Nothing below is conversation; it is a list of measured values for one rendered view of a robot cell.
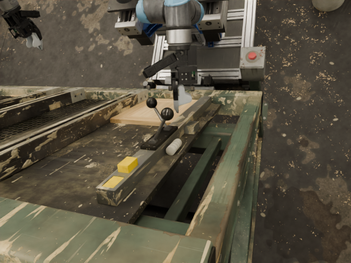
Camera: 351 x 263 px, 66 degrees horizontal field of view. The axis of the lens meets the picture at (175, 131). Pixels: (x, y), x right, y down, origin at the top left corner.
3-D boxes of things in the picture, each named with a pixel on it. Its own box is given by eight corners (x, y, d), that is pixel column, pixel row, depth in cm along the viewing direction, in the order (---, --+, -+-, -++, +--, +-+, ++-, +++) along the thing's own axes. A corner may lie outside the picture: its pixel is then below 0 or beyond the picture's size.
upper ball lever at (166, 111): (159, 145, 84) (177, 110, 78) (154, 150, 81) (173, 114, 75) (149, 139, 85) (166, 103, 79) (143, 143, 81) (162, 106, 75)
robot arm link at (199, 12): (175, 0, 94) (162, -3, 85) (206, 0, 90) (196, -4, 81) (174, 24, 97) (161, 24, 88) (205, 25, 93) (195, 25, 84)
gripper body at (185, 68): (197, 85, 83) (197, 44, 79) (169, 87, 83) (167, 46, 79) (195, 82, 90) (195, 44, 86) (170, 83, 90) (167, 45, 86)
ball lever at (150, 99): (175, 128, 94) (155, 94, 92) (171, 131, 91) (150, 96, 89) (166, 132, 96) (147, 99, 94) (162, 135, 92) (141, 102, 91)
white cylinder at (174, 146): (174, 156, 84) (183, 146, 91) (174, 147, 83) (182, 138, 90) (165, 155, 85) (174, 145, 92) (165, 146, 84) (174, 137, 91)
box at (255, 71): (265, 62, 154) (265, 45, 137) (264, 82, 151) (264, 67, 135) (244, 62, 157) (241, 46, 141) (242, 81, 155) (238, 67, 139)
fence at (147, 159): (211, 103, 144) (211, 96, 143) (116, 206, 60) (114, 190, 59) (202, 103, 146) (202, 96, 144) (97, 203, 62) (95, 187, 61)
